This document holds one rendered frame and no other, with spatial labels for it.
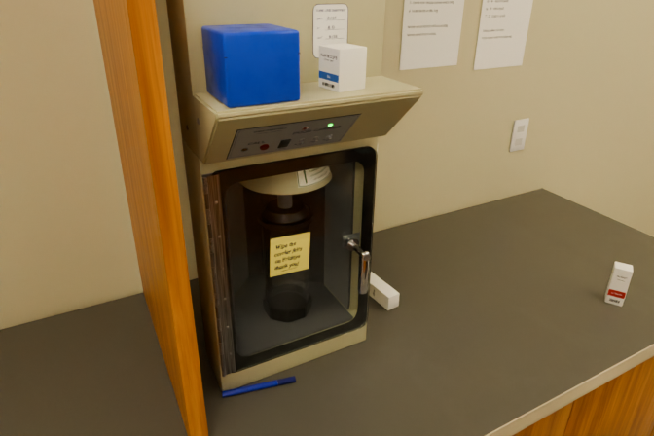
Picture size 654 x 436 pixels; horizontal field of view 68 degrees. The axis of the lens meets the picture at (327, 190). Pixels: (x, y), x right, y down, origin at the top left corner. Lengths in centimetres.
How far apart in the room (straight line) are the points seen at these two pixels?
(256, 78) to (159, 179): 18
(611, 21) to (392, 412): 157
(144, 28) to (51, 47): 54
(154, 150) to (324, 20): 33
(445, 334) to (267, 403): 42
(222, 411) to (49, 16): 81
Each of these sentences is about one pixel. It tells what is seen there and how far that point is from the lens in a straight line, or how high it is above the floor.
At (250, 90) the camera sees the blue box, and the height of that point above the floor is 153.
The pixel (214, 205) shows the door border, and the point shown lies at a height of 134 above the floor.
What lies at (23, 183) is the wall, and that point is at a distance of 119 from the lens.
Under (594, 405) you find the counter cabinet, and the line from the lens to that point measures 134.
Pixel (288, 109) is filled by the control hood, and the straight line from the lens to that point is 64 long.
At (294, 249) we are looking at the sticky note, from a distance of 86.
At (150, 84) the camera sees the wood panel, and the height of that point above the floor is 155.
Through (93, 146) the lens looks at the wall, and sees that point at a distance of 117.
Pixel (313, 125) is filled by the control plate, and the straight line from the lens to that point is 70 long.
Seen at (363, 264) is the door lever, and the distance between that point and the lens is 89.
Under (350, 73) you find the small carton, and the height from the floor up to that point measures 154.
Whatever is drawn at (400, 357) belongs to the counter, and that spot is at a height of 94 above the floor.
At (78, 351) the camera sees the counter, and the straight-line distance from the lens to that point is 118.
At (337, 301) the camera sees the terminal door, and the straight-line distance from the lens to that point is 97.
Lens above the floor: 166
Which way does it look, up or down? 24 degrees down
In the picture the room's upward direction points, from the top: 1 degrees clockwise
